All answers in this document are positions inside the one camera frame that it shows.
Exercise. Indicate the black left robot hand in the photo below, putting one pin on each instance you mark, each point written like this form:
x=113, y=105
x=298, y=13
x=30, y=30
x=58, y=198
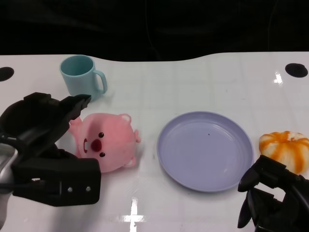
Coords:
x=48, y=169

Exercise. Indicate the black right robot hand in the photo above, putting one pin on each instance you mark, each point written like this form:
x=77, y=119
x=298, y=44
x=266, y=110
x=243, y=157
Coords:
x=294, y=193

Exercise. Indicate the pink plush beaver doll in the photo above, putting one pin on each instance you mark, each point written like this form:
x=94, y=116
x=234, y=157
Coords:
x=111, y=135

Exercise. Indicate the lavender plastic plate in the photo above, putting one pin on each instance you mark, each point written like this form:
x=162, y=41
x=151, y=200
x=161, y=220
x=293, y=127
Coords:
x=205, y=152

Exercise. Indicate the orange white pumpkin bun toy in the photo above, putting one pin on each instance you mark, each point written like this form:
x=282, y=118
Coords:
x=282, y=147

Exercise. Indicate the teal plastic mug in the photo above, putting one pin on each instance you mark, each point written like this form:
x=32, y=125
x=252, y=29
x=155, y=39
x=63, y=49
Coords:
x=79, y=82

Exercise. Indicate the black round table grommet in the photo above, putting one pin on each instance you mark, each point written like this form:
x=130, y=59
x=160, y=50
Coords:
x=296, y=70
x=5, y=74

